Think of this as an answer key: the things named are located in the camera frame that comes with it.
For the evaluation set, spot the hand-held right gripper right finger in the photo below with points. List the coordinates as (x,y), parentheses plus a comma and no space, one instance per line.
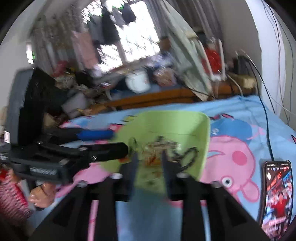
(198,208)

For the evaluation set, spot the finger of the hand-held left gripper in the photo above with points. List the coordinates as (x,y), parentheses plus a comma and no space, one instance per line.
(94,134)
(104,151)

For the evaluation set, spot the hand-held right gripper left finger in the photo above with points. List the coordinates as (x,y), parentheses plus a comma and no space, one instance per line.
(108,208)

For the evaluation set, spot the green plastic basket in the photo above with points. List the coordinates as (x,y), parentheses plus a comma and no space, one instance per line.
(166,125)

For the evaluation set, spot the person's left forearm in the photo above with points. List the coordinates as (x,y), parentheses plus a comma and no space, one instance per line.
(12,199)

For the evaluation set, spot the person's left hand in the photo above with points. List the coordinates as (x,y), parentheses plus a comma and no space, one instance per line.
(42,194)

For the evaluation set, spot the grey handbag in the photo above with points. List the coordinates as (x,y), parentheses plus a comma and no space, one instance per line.
(74,103)

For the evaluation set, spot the wooden desk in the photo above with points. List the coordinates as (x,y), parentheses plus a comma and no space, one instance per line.
(161,97)

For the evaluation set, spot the smartphone with lit screen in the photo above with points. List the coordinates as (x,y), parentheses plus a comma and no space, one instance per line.
(277,197)

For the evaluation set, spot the blue cartoon pig printed blanket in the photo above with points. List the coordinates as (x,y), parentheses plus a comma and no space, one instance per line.
(231,129)

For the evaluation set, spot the pink hanging garment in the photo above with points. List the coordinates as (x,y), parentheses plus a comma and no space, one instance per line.
(84,49)

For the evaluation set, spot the round woven container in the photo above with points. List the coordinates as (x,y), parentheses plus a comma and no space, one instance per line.
(164,77)

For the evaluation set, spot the dark hanging garments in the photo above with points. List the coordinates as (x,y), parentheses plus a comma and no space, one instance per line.
(108,25)

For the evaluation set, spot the grey dotted cloth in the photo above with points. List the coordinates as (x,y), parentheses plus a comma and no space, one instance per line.
(185,51)

